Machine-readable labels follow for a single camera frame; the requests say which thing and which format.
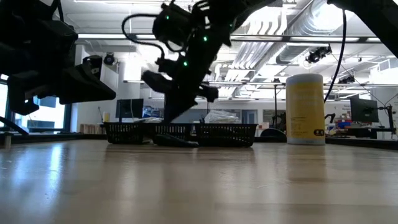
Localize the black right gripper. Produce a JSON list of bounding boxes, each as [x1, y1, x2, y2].
[[141, 49, 219, 124]]

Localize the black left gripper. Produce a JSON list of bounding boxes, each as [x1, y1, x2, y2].
[[7, 55, 116, 116]]

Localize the clear bag with dark item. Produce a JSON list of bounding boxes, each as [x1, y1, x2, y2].
[[135, 116, 165, 124]]

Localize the black monitor on arm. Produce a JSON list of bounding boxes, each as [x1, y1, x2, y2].
[[349, 97, 396, 138]]

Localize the black slotted plastic basket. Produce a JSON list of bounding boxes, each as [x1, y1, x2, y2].
[[103, 121, 146, 145], [144, 123, 195, 146], [194, 123, 259, 148]]

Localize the dark blue shave butter tube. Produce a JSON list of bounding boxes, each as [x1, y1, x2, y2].
[[153, 133, 200, 148]]

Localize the wooden slat crate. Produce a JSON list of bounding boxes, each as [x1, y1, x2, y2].
[[79, 123, 102, 134]]

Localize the black computer monitor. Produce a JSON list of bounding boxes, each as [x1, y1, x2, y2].
[[115, 98, 144, 123]]

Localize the large glass window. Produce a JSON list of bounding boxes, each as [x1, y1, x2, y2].
[[0, 74, 74, 133]]

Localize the yellow white wipes canister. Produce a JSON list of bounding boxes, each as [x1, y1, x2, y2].
[[285, 73, 326, 146]]

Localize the cluttered black background desk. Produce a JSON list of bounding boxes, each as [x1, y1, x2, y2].
[[326, 116, 398, 139]]

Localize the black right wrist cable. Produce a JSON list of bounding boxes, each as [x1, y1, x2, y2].
[[121, 14, 165, 60]]

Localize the black curved frame handle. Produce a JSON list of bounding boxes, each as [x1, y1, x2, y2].
[[259, 127, 287, 140]]

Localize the silver ventilation duct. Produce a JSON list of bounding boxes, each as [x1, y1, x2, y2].
[[275, 0, 352, 65]]

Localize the black right base cable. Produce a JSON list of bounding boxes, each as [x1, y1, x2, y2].
[[323, 8, 348, 103]]

